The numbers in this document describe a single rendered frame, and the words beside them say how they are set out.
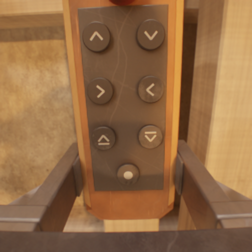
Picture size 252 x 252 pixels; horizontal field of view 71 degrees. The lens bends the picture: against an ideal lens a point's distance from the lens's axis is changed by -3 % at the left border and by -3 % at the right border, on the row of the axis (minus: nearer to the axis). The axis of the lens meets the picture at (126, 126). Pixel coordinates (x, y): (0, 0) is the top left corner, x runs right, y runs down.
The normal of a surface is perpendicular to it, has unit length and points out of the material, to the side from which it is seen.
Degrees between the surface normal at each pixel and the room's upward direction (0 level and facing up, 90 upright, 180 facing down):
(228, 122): 0
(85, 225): 90
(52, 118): 0
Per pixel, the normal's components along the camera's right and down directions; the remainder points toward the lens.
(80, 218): -0.01, -0.96
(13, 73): -0.01, 0.29
